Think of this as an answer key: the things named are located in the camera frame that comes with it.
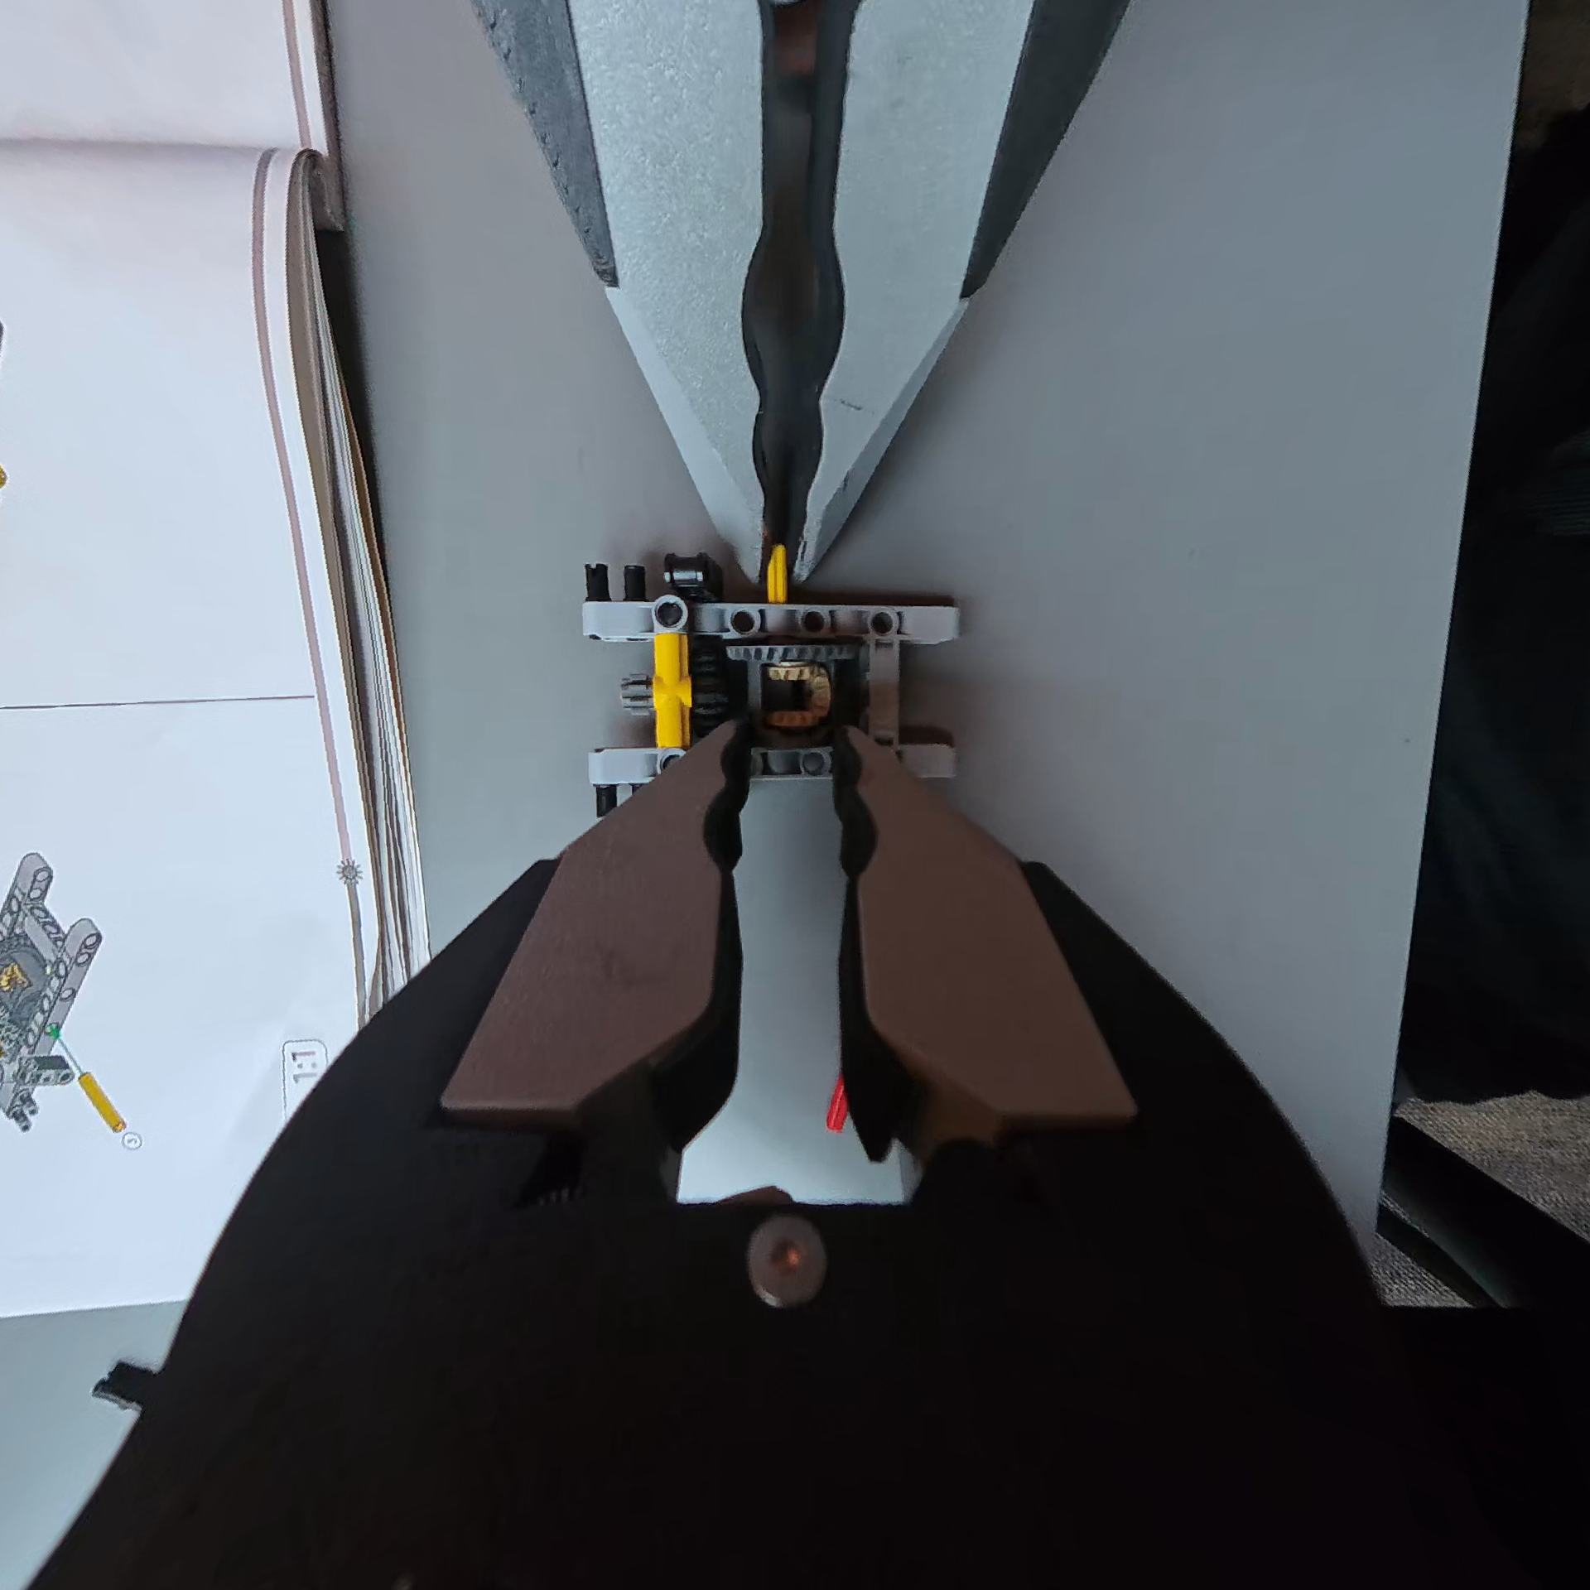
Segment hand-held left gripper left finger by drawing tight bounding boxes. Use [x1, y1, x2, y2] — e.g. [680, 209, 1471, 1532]
[438, 722, 752, 1153]

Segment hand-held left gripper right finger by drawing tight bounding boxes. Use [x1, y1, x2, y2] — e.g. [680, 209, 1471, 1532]
[835, 724, 1140, 1166]

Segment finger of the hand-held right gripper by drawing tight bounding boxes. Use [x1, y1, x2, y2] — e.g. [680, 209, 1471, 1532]
[790, 0, 1036, 582]
[570, 0, 778, 582]

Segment grey lego differential housing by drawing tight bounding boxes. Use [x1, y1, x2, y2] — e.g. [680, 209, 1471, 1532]
[722, 640, 871, 754]

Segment grey lego frame assembly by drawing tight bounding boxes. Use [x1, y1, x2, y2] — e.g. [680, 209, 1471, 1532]
[582, 553, 964, 816]

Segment lego instruction booklet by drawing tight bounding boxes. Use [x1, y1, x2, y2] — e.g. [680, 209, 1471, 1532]
[0, 0, 432, 1320]

